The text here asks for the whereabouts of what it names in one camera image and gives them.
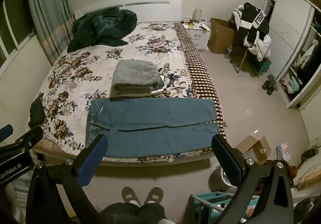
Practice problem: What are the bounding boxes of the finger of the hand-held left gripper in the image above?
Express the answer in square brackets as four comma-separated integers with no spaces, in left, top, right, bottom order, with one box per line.
[0,124,13,143]
[14,126,44,151]

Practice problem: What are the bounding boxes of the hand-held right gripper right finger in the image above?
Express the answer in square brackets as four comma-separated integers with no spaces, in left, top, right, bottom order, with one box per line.
[211,134,294,224]

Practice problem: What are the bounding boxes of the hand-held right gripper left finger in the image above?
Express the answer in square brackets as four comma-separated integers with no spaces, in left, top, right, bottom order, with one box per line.
[26,134,109,224]

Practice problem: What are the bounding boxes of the blue denim pants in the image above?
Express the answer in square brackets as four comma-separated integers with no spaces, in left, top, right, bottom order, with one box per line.
[85,98,220,159]

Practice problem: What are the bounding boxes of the round grey appliance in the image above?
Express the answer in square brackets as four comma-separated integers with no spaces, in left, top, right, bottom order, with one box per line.
[209,163,237,190]

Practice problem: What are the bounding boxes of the small open cardboard box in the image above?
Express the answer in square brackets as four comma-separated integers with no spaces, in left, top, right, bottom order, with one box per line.
[236,136,272,165]

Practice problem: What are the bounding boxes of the person's left grey slipper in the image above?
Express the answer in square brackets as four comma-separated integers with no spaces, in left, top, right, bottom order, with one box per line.
[122,186,141,206]

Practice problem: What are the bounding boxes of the person's grey slipper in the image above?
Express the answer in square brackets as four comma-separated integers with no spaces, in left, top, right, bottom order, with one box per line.
[143,186,164,206]
[122,186,141,206]

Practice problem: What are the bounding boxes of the teal storage rack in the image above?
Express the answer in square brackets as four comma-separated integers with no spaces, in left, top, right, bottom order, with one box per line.
[189,191,260,224]

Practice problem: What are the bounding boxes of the pink printed packet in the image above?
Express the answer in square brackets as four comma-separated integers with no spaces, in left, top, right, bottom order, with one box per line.
[276,142,291,162]

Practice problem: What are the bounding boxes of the person's legs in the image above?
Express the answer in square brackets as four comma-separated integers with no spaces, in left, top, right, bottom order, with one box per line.
[99,202,168,224]

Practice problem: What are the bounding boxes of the dark red cloth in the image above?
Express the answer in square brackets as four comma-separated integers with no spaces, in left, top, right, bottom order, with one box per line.
[266,161,298,185]

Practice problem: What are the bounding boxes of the person's right grey slipper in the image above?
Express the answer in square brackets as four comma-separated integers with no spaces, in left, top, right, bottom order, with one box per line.
[143,186,164,206]

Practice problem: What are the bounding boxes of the bed with floral cover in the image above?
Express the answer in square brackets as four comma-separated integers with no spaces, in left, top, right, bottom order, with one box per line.
[38,22,216,162]

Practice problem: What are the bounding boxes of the brown checkered bed sheet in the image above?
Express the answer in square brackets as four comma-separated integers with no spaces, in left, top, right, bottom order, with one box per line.
[174,23,227,158]

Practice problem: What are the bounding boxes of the grey fluffy folded garment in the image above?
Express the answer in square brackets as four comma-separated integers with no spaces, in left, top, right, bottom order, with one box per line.
[112,60,165,94]

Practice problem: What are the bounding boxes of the metal-legged chair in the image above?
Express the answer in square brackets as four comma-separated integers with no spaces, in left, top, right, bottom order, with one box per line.
[230,43,267,77]

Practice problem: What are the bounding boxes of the folded teal clothes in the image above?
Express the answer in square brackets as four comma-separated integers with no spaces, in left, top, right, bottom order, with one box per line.
[286,76,302,93]

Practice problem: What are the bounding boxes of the white-framed window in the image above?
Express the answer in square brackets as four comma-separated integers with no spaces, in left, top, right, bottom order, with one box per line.
[0,0,36,65]

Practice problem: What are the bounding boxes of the green storage box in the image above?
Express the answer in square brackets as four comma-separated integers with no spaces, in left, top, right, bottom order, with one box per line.
[256,58,272,74]

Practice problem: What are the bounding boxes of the white puffy jacket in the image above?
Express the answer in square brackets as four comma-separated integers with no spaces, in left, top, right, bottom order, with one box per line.
[231,6,272,62]

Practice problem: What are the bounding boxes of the grey-green curtain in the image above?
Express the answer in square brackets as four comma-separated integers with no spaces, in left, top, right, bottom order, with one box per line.
[25,0,76,64]

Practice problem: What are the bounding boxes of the large brown cardboard box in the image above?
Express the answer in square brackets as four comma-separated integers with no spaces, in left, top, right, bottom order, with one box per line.
[208,18,239,54]

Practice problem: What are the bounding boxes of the white nightstand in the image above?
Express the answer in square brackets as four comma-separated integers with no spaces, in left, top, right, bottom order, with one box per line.
[182,23,211,50]

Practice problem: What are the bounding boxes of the dark green duvet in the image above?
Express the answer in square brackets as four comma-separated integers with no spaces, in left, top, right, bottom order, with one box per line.
[67,7,138,53]

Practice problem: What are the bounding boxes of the black and white jacket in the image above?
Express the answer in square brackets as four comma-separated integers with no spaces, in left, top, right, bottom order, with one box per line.
[237,2,270,46]

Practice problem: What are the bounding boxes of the white wardrobe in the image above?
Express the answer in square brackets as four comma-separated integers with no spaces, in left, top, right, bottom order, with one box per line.
[263,0,321,109]

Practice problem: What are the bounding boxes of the white bed headboard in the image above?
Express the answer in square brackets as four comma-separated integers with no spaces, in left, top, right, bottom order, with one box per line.
[74,0,181,24]

